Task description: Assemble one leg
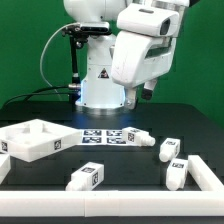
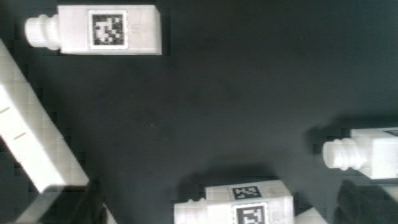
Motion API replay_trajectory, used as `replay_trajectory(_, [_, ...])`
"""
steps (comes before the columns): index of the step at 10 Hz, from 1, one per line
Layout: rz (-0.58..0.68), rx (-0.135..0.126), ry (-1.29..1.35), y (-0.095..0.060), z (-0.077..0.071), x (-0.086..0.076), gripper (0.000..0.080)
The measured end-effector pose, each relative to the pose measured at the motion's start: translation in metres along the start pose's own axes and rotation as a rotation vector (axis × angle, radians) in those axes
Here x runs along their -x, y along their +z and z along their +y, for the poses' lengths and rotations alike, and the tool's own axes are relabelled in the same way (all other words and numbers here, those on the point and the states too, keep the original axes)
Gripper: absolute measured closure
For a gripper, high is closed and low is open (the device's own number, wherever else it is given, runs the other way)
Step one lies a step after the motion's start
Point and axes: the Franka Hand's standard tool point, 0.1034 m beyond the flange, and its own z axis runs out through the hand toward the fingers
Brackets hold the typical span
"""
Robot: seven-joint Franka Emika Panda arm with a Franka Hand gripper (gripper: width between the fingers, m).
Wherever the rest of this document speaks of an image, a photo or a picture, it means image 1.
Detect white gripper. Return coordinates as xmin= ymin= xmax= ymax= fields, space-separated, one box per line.
xmin=111 ymin=31 xmax=176 ymax=110

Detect white square tabletop part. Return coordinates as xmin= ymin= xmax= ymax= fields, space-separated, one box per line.
xmin=0 ymin=119 xmax=82 ymax=162

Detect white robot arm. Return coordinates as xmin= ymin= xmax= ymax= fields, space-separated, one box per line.
xmin=63 ymin=0 xmax=200 ymax=114

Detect sheet with fiducial tags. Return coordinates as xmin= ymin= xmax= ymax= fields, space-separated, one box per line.
xmin=81 ymin=129 xmax=126 ymax=145

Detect white U-shaped fence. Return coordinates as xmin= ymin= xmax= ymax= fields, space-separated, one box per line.
xmin=0 ymin=155 xmax=224 ymax=217

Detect white block at left edge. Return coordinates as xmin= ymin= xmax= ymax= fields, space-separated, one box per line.
xmin=0 ymin=154 xmax=11 ymax=184

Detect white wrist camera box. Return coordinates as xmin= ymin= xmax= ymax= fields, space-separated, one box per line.
xmin=117 ymin=3 xmax=180 ymax=37

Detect black camera stand pole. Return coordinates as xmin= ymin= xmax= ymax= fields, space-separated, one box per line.
xmin=70 ymin=37 xmax=80 ymax=104

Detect black cables on table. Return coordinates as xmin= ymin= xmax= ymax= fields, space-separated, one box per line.
xmin=2 ymin=85 xmax=81 ymax=108

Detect black camera on stand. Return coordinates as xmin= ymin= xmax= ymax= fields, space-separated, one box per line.
xmin=62 ymin=22 xmax=111 ymax=36

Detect grey camera cable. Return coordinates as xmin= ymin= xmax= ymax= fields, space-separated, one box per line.
xmin=39 ymin=23 xmax=76 ymax=101

